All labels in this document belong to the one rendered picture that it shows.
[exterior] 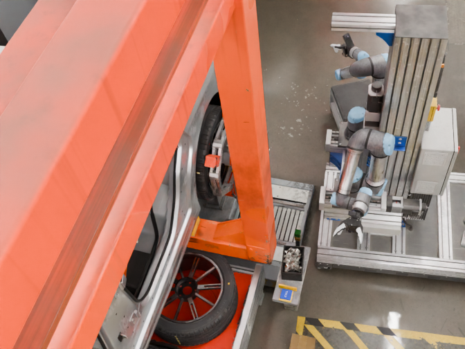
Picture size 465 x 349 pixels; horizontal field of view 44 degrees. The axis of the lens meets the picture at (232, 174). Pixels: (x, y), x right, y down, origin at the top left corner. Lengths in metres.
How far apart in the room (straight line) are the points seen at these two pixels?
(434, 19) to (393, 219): 1.34
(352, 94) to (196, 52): 3.24
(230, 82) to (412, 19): 1.05
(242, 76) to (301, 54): 3.42
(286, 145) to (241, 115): 2.45
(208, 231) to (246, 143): 1.19
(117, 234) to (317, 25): 4.89
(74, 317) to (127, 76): 0.79
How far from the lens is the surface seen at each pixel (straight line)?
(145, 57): 0.82
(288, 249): 3.90
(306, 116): 5.28
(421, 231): 4.43
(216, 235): 3.79
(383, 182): 3.58
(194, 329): 3.76
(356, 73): 3.69
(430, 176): 3.77
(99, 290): 1.47
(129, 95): 0.78
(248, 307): 3.90
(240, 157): 2.90
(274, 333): 4.24
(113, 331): 3.00
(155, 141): 1.65
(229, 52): 2.37
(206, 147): 3.68
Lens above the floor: 3.98
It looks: 54 degrees down
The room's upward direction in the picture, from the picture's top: 10 degrees counter-clockwise
